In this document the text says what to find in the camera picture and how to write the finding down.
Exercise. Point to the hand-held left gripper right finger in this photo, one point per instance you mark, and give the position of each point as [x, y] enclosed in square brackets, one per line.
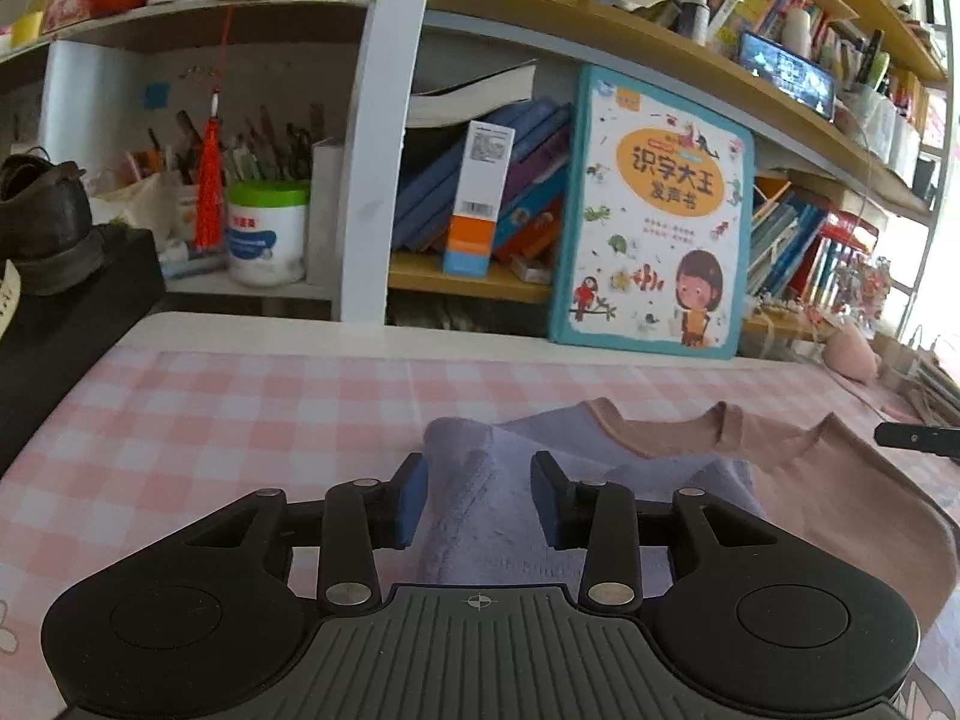
[544, 501]

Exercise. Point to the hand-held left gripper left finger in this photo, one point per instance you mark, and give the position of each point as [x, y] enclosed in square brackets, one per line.
[412, 501]

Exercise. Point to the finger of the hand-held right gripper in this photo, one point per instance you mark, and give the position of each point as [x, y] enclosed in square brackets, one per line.
[911, 438]

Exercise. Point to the pink and lavender fleece garment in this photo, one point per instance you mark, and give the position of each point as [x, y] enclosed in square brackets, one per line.
[825, 487]

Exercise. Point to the pink plush toy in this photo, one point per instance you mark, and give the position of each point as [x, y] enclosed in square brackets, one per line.
[853, 354]

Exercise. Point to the pink checkered tablecloth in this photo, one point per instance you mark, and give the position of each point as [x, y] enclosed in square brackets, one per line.
[225, 420]

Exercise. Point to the row of colourful books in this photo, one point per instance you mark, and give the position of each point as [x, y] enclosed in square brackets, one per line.
[802, 247]

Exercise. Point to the orange flat box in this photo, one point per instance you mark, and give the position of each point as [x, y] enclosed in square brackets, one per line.
[529, 236]

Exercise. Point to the white can with green lid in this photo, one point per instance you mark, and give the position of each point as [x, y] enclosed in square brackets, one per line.
[266, 240]

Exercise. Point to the teal children's picture book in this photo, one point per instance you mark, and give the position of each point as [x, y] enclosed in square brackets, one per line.
[652, 217]

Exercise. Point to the stack of blue books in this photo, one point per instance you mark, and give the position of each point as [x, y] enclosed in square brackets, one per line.
[435, 195]

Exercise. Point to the white and orange carton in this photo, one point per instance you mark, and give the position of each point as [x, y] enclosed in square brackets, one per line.
[474, 195]

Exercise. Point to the black box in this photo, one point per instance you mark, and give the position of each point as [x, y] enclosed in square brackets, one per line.
[82, 330]

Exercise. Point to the red hanging tassel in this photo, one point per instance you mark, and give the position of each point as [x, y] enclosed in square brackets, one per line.
[211, 187]

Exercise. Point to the phone with lit screen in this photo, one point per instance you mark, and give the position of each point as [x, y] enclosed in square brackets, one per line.
[787, 75]

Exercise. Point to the bunch of pens and brushes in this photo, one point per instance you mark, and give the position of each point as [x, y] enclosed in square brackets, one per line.
[247, 146]

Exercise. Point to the open white paperback book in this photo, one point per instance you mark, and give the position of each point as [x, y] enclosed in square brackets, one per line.
[465, 97]

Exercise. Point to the white shoe edge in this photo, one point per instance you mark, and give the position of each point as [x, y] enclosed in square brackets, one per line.
[6, 300]

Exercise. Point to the brown leather shoe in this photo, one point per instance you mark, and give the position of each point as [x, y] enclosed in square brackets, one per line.
[45, 217]

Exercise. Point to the white and wood bookshelf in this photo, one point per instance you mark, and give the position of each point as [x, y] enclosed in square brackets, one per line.
[390, 37]

